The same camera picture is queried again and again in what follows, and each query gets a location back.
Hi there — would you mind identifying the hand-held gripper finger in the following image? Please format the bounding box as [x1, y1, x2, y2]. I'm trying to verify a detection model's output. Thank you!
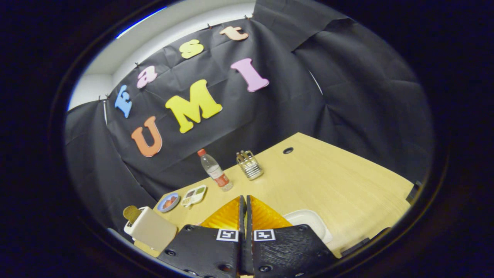
[245, 195, 338, 278]
[157, 195, 247, 278]

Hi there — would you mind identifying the brown bread slice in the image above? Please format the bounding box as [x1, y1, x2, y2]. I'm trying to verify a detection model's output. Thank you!
[123, 205, 142, 224]

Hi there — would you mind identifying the clear red-capped water bottle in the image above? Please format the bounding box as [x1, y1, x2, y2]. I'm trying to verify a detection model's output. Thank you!
[197, 149, 234, 192]

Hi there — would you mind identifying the white divided seed dish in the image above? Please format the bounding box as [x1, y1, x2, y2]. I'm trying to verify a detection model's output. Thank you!
[181, 185, 208, 208]

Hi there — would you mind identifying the small white square plate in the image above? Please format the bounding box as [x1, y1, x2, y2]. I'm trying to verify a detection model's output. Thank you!
[283, 210, 333, 244]

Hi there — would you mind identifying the blue plate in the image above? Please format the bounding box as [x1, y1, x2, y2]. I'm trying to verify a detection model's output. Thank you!
[157, 192, 181, 213]

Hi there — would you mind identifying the white toaster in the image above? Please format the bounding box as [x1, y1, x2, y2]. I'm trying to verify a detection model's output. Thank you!
[123, 207, 178, 252]

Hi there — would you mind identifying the wire mesh utensil holder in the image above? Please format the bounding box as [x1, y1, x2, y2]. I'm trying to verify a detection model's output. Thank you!
[236, 150, 264, 181]

